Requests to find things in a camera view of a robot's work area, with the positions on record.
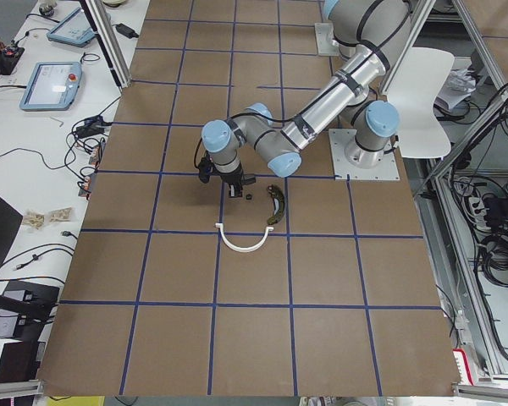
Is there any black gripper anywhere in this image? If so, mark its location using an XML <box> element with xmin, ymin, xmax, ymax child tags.
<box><xmin>220</xmin><ymin>167</ymin><xmax>255</xmax><ymax>198</ymax></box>

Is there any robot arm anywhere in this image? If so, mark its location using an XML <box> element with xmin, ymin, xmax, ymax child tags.
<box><xmin>197</xmin><ymin>1</ymin><xmax>411</xmax><ymax>197</ymax></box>

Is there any olive brake shoe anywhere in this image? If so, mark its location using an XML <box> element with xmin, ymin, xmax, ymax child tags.
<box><xmin>267</xmin><ymin>184</ymin><xmax>286</xmax><ymax>226</ymax></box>

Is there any white plastic chair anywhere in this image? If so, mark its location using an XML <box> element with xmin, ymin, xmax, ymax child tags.
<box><xmin>387</xmin><ymin>47</ymin><xmax>454</xmax><ymax>159</ymax></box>

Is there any black power adapter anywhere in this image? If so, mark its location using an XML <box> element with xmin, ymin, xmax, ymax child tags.
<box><xmin>114</xmin><ymin>23</ymin><xmax>139</xmax><ymax>39</ymax></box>

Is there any lower teach pendant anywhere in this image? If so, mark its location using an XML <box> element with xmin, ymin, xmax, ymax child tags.
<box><xmin>19</xmin><ymin>61</ymin><xmax>83</xmax><ymax>112</ymax></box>

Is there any teach pendant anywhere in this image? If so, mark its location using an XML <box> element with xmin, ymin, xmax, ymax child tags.
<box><xmin>19</xmin><ymin>61</ymin><xmax>83</xmax><ymax>112</ymax></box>
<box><xmin>47</xmin><ymin>7</ymin><xmax>95</xmax><ymax>47</ymax></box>

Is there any upper teach pendant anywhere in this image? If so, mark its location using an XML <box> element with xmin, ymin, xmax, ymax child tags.
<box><xmin>47</xmin><ymin>7</ymin><xmax>95</xmax><ymax>47</ymax></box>

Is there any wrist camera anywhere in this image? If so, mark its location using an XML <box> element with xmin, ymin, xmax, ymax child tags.
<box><xmin>197</xmin><ymin>152</ymin><xmax>214</xmax><ymax>184</ymax></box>

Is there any white curved plastic bracket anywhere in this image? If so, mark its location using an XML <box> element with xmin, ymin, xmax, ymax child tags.
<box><xmin>214</xmin><ymin>222</ymin><xmax>274</xmax><ymax>254</ymax></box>

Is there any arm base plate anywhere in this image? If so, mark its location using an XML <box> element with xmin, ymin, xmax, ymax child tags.
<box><xmin>329</xmin><ymin>129</ymin><xmax>400</xmax><ymax>182</ymax></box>
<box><xmin>314</xmin><ymin>23</ymin><xmax>340</xmax><ymax>57</ymax></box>

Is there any aluminium frame post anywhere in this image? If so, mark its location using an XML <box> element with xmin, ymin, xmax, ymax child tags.
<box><xmin>80</xmin><ymin>0</ymin><xmax>131</xmax><ymax>89</ymax></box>

